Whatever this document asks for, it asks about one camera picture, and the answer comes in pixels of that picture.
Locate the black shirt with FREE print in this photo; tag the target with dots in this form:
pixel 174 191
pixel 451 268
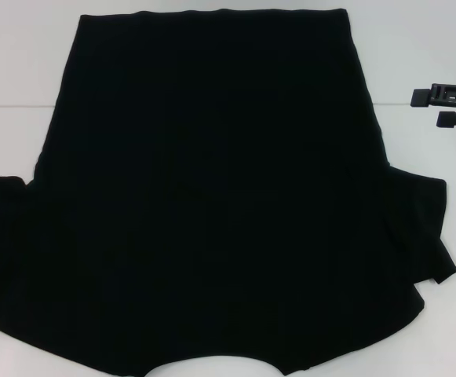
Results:
pixel 212 176

